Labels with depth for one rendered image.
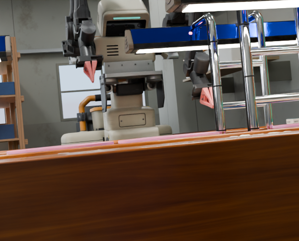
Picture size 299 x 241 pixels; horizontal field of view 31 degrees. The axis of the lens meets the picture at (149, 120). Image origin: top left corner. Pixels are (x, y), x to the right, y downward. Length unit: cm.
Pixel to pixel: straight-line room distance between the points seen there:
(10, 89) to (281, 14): 360
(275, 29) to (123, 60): 81
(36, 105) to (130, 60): 768
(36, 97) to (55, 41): 111
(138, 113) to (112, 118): 12
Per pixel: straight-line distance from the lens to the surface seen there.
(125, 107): 239
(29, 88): 1004
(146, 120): 239
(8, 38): 166
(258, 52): 136
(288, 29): 184
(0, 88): 737
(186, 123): 826
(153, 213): 78
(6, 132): 818
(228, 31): 176
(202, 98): 197
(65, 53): 236
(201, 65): 199
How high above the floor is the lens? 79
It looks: 1 degrees up
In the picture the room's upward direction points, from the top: 5 degrees counter-clockwise
